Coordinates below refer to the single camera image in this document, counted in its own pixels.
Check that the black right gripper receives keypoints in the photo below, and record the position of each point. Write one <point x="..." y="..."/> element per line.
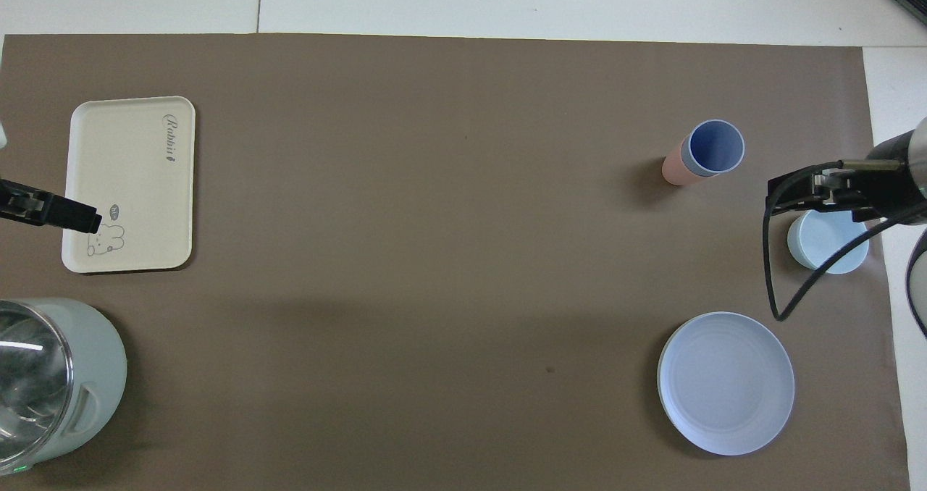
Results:
<point x="887" y="187"/>

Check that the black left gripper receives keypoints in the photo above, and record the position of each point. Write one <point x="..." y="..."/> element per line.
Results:
<point x="22" y="203"/>

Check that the blue plastic cup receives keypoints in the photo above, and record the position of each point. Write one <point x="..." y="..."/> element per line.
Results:
<point x="713" y="147"/>

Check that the pink plastic cup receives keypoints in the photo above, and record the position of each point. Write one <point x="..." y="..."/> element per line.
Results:
<point x="673" y="169"/>

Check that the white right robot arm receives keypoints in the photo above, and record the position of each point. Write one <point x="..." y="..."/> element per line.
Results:
<point x="921" y="150"/>

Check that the cream rabbit print tray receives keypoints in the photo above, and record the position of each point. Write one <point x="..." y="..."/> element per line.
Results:
<point x="130" y="187"/>

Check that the light blue bowl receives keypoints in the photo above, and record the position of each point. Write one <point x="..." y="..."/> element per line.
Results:
<point x="822" y="241"/>

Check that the pale green cooking pot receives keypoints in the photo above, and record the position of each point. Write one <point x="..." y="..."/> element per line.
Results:
<point x="94" y="375"/>

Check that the periwinkle blue plate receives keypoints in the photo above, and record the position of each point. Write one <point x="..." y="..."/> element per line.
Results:
<point x="724" y="382"/>

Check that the brown paper table mat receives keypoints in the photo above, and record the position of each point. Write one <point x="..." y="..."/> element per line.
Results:
<point x="434" y="223"/>

